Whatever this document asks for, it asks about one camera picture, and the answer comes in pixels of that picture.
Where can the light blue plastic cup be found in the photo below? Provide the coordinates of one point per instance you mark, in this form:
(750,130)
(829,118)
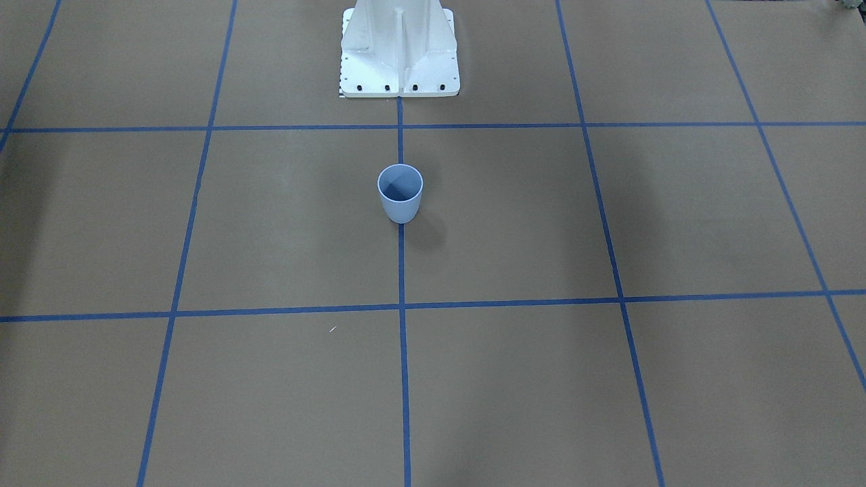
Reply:
(400,188)

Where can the white camera pedestal column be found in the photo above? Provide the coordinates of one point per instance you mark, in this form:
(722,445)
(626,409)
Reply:
(395,49)

